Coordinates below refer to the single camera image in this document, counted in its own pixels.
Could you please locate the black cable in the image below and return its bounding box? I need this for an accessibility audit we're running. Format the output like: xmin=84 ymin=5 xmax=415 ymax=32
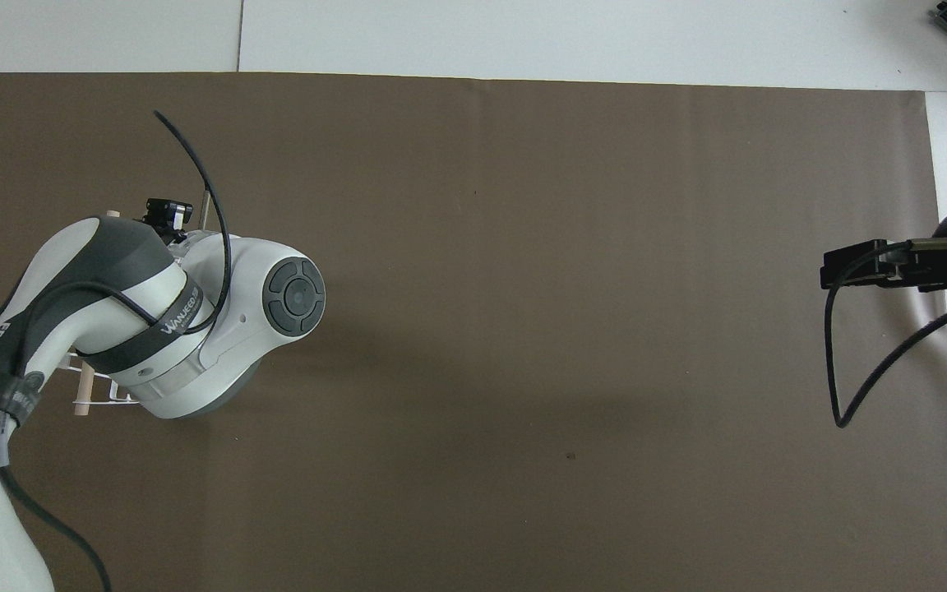
xmin=143 ymin=109 xmax=233 ymax=335
xmin=0 ymin=448 xmax=111 ymax=592
xmin=824 ymin=238 xmax=947 ymax=429

